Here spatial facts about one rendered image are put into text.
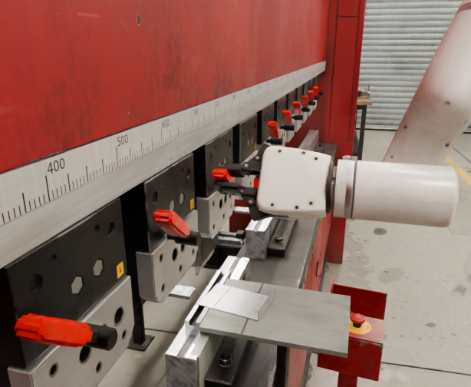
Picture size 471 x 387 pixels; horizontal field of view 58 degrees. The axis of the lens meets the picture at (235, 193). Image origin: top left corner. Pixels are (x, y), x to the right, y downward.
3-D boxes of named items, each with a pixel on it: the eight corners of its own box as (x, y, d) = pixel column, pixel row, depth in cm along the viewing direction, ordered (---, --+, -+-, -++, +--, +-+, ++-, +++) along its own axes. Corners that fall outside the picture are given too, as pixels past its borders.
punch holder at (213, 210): (209, 243, 71) (207, 144, 65) (162, 237, 73) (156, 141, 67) (235, 211, 84) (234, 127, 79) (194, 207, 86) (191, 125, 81)
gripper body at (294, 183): (341, 145, 60) (262, 140, 63) (334, 215, 57) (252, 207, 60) (340, 164, 67) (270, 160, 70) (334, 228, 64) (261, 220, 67)
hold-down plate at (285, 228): (284, 258, 130) (284, 249, 129) (266, 256, 131) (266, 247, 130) (298, 221, 157) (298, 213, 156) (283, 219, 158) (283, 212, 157)
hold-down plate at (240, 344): (232, 397, 78) (232, 384, 77) (204, 391, 80) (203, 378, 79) (265, 306, 106) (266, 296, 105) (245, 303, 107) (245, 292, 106)
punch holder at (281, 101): (277, 157, 125) (278, 100, 120) (248, 155, 127) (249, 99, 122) (285, 147, 139) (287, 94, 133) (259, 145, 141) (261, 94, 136)
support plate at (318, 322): (347, 358, 71) (347, 353, 71) (199, 331, 78) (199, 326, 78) (350, 299, 88) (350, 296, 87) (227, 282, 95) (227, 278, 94)
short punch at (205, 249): (201, 276, 79) (200, 229, 76) (191, 275, 80) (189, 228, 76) (218, 253, 88) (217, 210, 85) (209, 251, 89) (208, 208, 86)
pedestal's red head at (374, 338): (378, 382, 111) (386, 323, 105) (316, 367, 116) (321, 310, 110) (381, 336, 128) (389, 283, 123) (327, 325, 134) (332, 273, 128)
